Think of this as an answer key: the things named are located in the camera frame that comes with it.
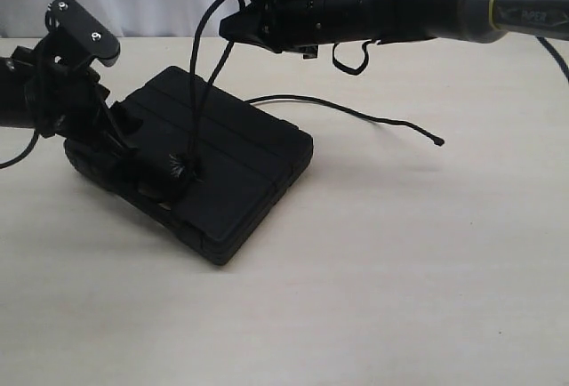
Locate black plastic tool case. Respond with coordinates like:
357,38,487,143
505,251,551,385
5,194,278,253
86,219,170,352
64,66,314,266

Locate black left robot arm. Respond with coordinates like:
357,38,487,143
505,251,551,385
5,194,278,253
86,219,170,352
1,45,141,169

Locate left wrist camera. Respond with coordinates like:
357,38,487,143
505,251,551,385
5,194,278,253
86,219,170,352
46,0,121,69

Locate black braided rope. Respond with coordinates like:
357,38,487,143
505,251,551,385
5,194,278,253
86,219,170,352
164,0,445,203

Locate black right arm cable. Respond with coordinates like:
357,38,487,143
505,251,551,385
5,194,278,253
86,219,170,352
510,0,569,83

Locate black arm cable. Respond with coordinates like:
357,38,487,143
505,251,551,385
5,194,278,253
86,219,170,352
510,0,569,83
0,130,41,170

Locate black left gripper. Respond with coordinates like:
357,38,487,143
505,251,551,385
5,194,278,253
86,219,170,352
12,45,142,168

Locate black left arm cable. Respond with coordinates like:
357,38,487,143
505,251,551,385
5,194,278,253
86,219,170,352
0,130,41,170

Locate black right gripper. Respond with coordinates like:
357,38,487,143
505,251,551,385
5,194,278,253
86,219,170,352
220,0,325,60

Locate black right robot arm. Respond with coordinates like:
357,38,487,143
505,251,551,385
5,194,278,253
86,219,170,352
219,0,568,58

